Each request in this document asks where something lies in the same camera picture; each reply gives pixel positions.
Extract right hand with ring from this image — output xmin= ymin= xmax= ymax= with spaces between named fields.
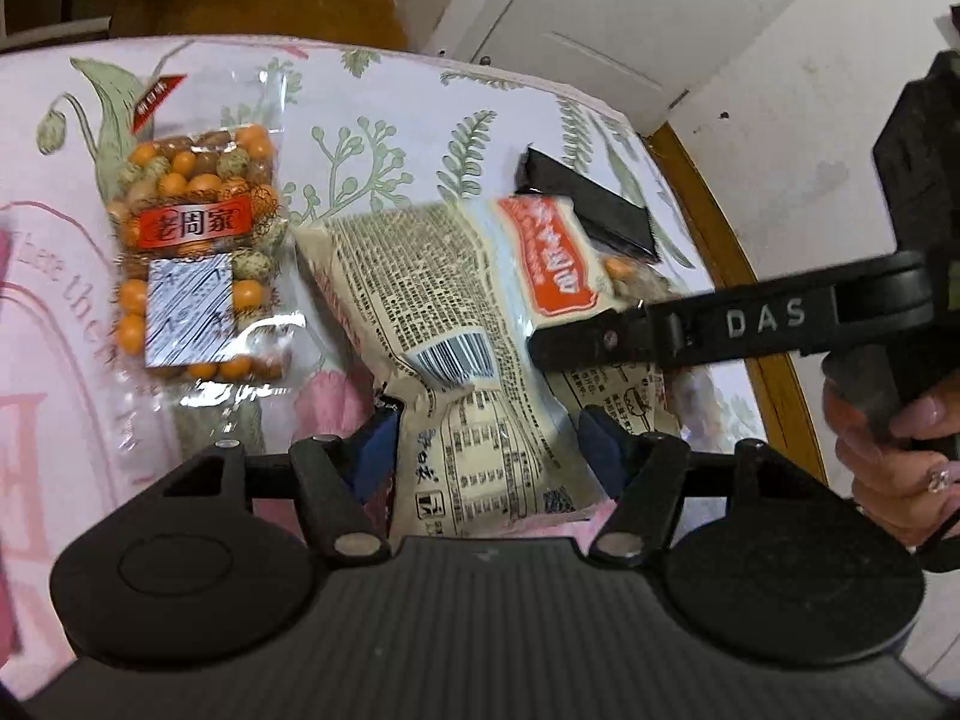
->
xmin=823 ymin=374 xmax=958 ymax=548

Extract floral bed sheet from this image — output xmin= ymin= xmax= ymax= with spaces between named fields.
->
xmin=2 ymin=37 xmax=763 ymax=697

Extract pink cardboard box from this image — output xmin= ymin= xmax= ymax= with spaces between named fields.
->
xmin=0 ymin=227 xmax=22 ymax=662

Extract clear bag coated peanuts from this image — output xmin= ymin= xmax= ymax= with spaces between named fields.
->
xmin=110 ymin=64 xmax=306 ymax=387

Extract black snack packet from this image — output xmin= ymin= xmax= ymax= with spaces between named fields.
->
xmin=516 ymin=148 xmax=659 ymax=262

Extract white door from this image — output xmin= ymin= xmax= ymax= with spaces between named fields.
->
xmin=416 ymin=0 xmax=796 ymax=133

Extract beige noodle packet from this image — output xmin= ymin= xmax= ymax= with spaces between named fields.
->
xmin=295 ymin=195 xmax=680 ymax=541

